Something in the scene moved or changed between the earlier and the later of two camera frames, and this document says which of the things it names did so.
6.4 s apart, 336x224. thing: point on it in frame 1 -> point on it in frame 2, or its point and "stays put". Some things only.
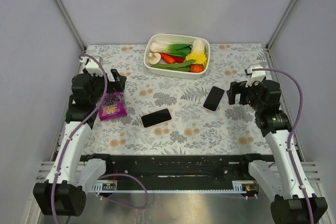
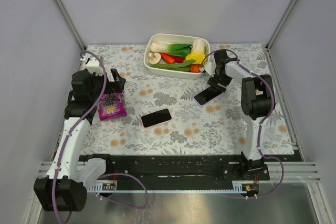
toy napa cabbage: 198,52 stays put
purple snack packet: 113,106 stays put
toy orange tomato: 196,68 stays put
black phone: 213,98 -> 207,95
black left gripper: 111,85 stays put
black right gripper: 238,93 -> 219,82
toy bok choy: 180,50 stays put
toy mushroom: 154,58 stays put
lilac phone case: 208,93 -> 207,95
